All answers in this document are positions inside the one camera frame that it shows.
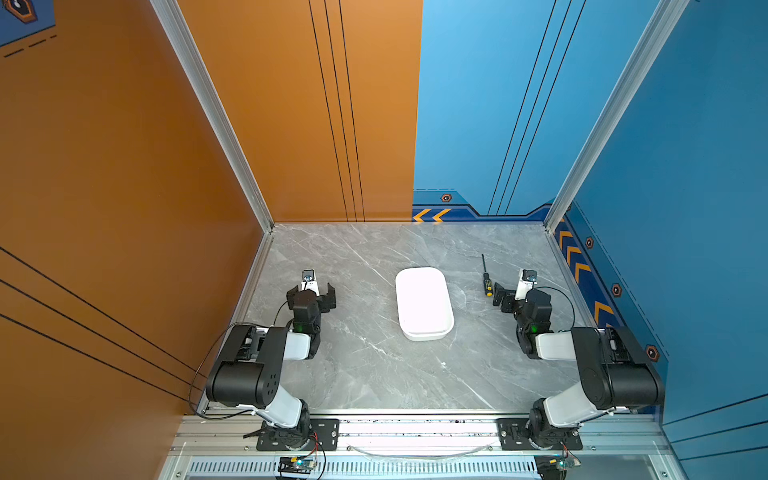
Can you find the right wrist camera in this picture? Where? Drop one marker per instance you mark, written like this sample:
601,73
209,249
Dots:
526,283

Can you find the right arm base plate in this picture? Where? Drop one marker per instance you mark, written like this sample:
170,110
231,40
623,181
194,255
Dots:
517,434

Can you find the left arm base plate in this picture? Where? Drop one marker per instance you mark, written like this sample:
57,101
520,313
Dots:
304,437

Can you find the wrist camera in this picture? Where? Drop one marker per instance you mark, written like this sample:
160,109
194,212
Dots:
526,283
309,281

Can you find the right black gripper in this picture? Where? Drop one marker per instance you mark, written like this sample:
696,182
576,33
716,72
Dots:
511,301

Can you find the black yellow screwdriver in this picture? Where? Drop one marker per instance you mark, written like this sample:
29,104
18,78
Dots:
487,283

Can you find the aluminium corner post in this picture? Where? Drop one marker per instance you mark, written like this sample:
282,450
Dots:
652,40
177,31

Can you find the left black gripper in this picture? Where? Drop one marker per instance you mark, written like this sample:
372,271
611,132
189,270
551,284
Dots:
321,301

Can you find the aluminium front frame rail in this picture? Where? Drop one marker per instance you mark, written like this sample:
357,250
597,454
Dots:
422,445

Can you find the right aluminium corner post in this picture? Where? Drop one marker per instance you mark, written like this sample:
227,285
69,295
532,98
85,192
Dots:
652,40

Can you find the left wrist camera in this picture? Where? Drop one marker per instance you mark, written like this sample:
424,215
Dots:
309,281

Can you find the circuit board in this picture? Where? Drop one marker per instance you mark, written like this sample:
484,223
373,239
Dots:
554,467
296,467

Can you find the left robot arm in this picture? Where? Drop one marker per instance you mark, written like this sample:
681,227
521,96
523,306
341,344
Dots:
247,371

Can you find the white plastic bin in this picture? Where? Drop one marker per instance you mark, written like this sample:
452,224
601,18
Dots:
423,304

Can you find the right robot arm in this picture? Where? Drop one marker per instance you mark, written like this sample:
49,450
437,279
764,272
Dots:
614,372

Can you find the left aluminium corner post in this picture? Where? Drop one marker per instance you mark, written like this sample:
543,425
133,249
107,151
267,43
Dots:
177,31

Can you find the right circuit board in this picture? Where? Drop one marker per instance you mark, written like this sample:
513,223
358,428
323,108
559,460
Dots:
554,467

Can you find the left circuit board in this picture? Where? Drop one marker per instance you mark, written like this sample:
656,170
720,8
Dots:
296,467

